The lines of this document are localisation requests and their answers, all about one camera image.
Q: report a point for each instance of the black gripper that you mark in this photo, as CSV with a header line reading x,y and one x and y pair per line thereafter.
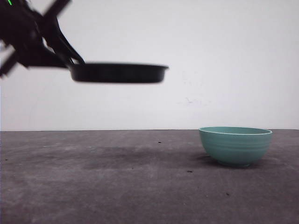
x,y
36,39

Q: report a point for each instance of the black frying pan green handle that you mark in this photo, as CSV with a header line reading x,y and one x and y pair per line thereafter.
x,y
118,73

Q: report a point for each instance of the teal ceramic bowl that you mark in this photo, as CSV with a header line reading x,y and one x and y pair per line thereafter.
x,y
235,146

